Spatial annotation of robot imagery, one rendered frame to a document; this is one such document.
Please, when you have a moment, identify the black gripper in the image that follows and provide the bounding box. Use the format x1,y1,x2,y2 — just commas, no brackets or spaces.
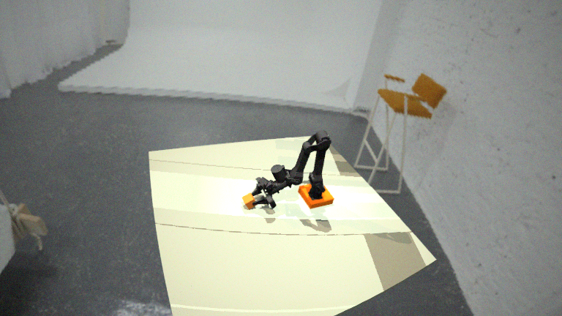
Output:
252,177,281,208

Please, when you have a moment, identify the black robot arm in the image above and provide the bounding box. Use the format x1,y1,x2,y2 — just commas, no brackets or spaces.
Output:
258,130,331,200

